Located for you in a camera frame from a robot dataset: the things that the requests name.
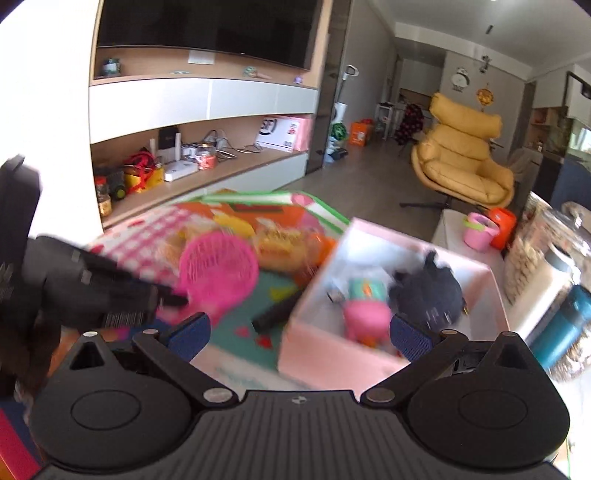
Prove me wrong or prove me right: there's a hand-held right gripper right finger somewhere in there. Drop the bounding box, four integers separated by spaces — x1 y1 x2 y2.
360 314 529 409

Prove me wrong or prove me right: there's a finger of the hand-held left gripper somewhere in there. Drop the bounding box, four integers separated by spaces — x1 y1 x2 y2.
28 235 189 309
48 279 160 328

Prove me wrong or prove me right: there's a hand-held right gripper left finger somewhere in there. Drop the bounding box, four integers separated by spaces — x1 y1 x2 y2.
68 312 237 409

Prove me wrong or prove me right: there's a dark grey plush toy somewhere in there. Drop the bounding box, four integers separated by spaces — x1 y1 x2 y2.
389 250 469 330

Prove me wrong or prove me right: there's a pink and green toy bottle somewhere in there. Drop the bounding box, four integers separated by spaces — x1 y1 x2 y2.
327 276 393 344

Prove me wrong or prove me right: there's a pink plastic basket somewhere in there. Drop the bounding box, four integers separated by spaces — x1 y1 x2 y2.
173 230 260 329

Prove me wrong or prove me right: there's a golden snack pack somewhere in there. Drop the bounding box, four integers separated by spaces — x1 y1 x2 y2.
158 224 219 267

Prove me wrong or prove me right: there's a pink cardboard box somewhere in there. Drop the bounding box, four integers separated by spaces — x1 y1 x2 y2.
278 218 511 391

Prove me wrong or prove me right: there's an orange snack packet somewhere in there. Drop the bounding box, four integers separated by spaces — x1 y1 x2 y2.
294 232 339 286

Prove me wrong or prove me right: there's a yellow chips bag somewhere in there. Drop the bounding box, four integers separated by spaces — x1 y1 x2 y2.
254 224 309 273

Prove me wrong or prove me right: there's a colourful printed play mat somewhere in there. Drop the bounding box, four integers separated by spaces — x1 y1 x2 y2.
87 188 352 393

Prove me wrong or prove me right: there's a small brown spice jar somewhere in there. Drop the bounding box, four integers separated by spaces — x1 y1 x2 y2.
96 178 113 219

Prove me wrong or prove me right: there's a green toy tractor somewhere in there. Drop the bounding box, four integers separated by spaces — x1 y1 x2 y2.
94 167 129 202

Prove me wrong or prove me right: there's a white side table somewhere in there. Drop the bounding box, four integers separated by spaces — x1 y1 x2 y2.
431 209 509 280

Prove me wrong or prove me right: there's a white flat router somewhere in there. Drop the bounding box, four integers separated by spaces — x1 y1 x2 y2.
163 161 200 184

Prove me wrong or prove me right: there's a pink toy bucket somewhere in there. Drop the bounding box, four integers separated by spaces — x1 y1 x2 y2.
462 212 500 253

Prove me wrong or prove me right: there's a black router box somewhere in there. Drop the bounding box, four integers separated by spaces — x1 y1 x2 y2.
159 126 182 154

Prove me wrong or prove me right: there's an orange plastic cup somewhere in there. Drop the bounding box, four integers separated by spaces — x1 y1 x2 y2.
488 207 517 250

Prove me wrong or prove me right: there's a red labelled glass jar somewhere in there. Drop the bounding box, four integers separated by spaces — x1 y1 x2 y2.
196 143 219 171

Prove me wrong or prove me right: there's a teal thermos flask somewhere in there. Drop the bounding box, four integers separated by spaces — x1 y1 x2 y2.
530 283 591 371

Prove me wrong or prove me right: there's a white thermos flask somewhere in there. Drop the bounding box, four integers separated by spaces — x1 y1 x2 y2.
530 244 583 348

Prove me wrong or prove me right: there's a glass jar of peanuts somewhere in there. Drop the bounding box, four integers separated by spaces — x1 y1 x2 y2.
505 190 591 326

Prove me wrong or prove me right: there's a yellow padded armchair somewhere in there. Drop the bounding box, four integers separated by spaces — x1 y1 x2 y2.
410 92 516 209

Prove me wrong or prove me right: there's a grey dining chair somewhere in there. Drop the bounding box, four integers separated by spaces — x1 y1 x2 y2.
505 148 542 186

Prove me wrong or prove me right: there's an orange paper bag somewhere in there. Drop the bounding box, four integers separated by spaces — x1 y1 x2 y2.
348 121 373 147

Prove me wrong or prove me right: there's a dark spotted cloth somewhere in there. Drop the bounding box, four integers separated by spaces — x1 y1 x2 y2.
394 104 426 145

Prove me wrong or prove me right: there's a pink and white carton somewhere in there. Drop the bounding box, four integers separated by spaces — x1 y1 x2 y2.
255 115 313 153

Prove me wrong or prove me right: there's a white small rack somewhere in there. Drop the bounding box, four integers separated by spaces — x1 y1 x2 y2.
375 102 398 140

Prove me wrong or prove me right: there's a white stick vacuum cleaner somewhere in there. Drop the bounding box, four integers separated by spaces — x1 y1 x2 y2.
330 65 360 163

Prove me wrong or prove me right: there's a glass aquarium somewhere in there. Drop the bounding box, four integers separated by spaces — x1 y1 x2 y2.
531 105 591 158

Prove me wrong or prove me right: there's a black flat television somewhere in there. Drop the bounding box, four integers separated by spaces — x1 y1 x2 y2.
96 0 334 71

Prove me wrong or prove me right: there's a yellow box with red straps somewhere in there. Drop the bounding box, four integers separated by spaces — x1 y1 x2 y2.
122 151 165 193

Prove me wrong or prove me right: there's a bundle of grey cables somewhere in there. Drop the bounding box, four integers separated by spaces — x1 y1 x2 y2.
202 130 262 161

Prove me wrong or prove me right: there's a wooden and white wall cabinet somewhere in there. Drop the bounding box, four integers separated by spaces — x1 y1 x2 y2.
89 44 322 229

